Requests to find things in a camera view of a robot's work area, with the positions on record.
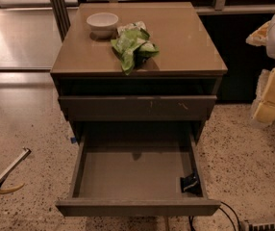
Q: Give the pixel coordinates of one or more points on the white ceramic bowl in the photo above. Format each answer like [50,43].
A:
[102,25]

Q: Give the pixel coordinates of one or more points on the closed top drawer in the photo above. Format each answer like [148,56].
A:
[137,108]

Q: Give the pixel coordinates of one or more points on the open middle drawer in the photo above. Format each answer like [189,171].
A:
[133,169]

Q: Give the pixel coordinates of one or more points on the blue tape piece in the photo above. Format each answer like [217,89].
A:
[73,140]

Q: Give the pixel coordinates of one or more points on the power strip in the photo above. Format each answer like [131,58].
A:
[249,225]

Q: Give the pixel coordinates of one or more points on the white metal bar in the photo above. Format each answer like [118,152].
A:
[6,172]

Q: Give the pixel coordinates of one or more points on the yellow handled tool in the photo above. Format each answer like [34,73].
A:
[12,189]

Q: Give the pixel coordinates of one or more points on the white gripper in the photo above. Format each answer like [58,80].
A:
[265,112]

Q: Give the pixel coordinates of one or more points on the brown drawer cabinet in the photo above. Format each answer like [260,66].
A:
[188,63]

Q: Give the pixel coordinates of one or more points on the dark blueberry rxbar wrapper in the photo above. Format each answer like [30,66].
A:
[190,184]

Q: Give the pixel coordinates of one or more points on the green chip bag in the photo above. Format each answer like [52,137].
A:
[133,46]

